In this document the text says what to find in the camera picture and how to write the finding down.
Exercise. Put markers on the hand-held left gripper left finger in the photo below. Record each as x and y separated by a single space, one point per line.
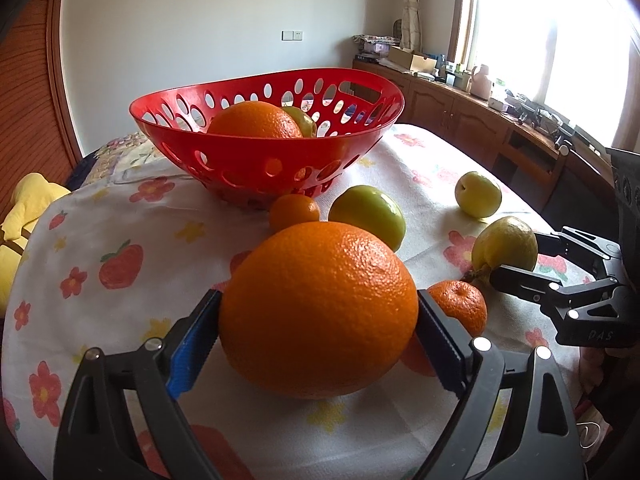
192 355

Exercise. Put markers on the small mandarin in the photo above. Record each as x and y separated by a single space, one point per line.
460 305
294 210

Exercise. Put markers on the yellow-green pear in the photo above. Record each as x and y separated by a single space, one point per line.
505 242

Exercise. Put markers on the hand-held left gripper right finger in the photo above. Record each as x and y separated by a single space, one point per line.
440 345

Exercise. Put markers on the open cardboard box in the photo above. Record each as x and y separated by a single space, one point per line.
412 60

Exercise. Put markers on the small white box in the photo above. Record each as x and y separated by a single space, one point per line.
498 104

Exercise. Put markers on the white flower-print cloth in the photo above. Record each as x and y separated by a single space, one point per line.
125 220

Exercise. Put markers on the white wall switch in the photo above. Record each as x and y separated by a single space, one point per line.
292 35

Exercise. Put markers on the green pear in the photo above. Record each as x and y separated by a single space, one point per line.
304 121

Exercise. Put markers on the window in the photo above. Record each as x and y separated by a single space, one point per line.
550 25

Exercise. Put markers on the red perforated plastic basket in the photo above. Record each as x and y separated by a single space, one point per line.
175 130

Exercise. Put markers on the brown wooden wardrobe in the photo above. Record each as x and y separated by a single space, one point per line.
30 85

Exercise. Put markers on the yellow-green apple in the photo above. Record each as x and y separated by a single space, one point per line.
477 194

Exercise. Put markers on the brown wooden sideboard cabinet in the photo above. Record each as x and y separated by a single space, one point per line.
465 120

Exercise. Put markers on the floral blanket with navy border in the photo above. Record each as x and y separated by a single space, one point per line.
120 152

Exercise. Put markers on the patterned curtain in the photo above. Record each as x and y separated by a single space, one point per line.
411 5

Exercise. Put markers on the large orange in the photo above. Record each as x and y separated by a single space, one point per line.
255 122
320 305

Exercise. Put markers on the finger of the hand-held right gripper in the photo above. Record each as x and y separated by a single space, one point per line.
525 282
575 247

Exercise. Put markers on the yellow plush toy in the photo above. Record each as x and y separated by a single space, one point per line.
25 200

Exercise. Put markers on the round green plum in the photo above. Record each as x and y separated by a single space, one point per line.
367 212

